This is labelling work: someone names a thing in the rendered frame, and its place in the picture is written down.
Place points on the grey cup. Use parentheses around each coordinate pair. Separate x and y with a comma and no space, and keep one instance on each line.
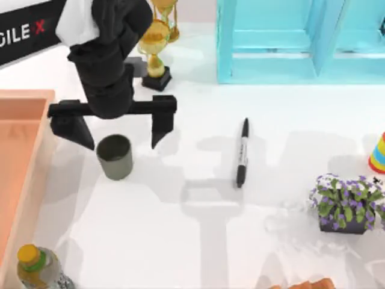
(115,162)

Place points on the shallow salmon-coloured box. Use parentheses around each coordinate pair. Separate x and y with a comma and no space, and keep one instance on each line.
(18,144)

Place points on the gold trophy with black base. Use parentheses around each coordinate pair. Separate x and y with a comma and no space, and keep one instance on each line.
(155,45)

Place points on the black marker pen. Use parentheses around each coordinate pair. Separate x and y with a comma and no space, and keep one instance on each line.
(242,153)

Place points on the light blue rack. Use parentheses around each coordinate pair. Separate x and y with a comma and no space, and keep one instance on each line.
(270,45)

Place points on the clear bottle with yellow cap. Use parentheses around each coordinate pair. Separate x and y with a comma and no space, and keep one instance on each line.
(36,271)

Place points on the purple flower plant pot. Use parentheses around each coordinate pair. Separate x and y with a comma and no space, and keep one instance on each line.
(346,201)

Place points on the orange brown bread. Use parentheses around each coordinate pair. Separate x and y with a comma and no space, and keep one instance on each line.
(303,284)

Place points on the stack of coloured rings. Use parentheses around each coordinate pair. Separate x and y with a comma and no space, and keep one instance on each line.
(378,156)

